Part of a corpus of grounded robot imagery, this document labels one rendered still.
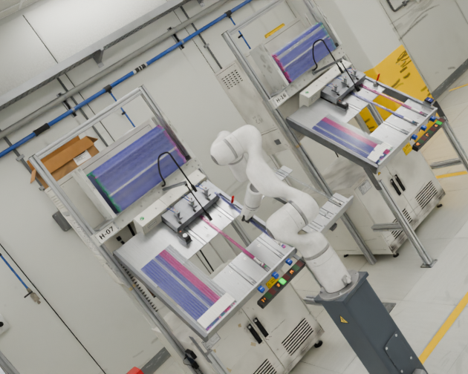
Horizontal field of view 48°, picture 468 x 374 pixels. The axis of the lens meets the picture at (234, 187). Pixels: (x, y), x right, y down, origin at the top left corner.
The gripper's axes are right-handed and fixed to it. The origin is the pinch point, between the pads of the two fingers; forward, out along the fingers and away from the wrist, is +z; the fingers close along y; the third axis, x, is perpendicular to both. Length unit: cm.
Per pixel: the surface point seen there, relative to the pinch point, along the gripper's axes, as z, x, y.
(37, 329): 162, -93, 109
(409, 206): 61, 54, -119
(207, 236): 14.4, -12.2, 17.7
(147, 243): 18, -33, 43
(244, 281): 8.7, 21.4, 24.4
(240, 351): 52, 39, 40
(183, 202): 12.3, -36.0, 13.7
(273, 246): 9.2, 18.6, -1.7
